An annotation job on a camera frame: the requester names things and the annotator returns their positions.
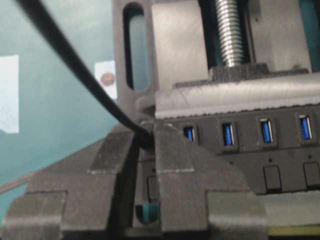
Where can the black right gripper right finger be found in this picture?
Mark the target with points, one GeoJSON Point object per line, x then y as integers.
{"type": "Point", "coordinates": [202, 196]}

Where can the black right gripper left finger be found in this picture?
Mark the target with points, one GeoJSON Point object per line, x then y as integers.
{"type": "Point", "coordinates": [88, 195]}

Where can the black USB hub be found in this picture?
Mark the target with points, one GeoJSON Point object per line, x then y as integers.
{"type": "Point", "coordinates": [278, 151]}

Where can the white label with sticker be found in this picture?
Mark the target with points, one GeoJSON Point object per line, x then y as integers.
{"type": "Point", "coordinates": [105, 74]}

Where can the grey metal vise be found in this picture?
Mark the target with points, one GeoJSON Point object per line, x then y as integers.
{"type": "Point", "coordinates": [181, 83]}

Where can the white paper label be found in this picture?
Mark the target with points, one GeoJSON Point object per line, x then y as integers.
{"type": "Point", "coordinates": [9, 94]}

